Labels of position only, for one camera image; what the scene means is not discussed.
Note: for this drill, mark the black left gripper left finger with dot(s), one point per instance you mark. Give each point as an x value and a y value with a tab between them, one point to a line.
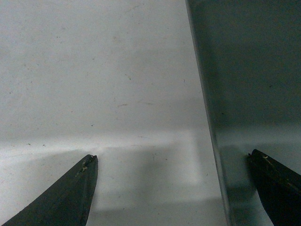
67	202

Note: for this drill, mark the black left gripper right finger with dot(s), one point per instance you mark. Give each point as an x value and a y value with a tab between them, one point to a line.
278	187

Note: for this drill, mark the grey-silver rectangular tray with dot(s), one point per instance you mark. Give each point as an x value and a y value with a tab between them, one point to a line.
249	60

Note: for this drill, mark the white upper shelf board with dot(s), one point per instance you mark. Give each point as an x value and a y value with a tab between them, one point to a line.
113	78

